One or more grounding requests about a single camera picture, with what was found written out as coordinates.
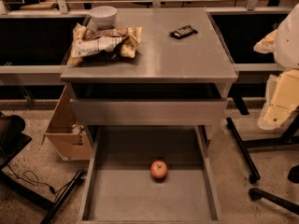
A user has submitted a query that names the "crumpled chip bag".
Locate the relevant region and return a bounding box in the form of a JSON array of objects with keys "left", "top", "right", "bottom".
[{"left": 67, "top": 24, "right": 142, "bottom": 66}]

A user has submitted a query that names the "red apple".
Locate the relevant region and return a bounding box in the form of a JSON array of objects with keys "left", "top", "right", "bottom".
[{"left": 150, "top": 161, "right": 168, "bottom": 179}]

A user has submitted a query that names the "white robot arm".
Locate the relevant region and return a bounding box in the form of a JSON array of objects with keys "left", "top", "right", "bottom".
[{"left": 253, "top": 5, "right": 299, "bottom": 130}]

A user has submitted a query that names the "black chair left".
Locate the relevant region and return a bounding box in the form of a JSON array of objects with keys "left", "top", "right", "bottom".
[{"left": 0, "top": 115, "right": 32, "bottom": 169}]

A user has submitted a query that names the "black table leg frame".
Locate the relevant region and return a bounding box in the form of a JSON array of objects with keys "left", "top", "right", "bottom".
[{"left": 225, "top": 87, "right": 299, "bottom": 185}]

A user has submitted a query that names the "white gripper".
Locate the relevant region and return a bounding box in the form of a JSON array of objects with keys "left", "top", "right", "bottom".
[{"left": 253, "top": 30, "right": 299, "bottom": 130}]

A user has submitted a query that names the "closed top drawer front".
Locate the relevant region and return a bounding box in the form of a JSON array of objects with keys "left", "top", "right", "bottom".
[{"left": 70, "top": 99, "right": 227, "bottom": 126}]

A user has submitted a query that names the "open middle drawer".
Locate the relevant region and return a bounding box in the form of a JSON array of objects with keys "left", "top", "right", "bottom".
[{"left": 77, "top": 126, "right": 224, "bottom": 224}]

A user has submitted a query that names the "white ceramic bowl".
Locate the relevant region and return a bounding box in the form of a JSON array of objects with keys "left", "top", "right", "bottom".
[{"left": 90, "top": 6, "right": 118, "bottom": 28}]

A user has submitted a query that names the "black chair base right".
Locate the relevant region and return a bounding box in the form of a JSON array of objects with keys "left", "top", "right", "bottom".
[{"left": 248, "top": 165, "right": 299, "bottom": 217}]

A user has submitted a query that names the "grey drawer cabinet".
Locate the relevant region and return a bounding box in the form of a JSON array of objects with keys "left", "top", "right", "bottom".
[{"left": 61, "top": 8, "right": 237, "bottom": 137}]

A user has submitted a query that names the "cardboard box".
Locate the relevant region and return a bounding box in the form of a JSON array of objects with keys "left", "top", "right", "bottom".
[{"left": 45, "top": 87, "right": 92, "bottom": 161}]

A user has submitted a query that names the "black cable on floor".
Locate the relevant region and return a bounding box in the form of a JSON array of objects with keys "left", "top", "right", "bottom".
[{"left": 6, "top": 163, "right": 85, "bottom": 201}]

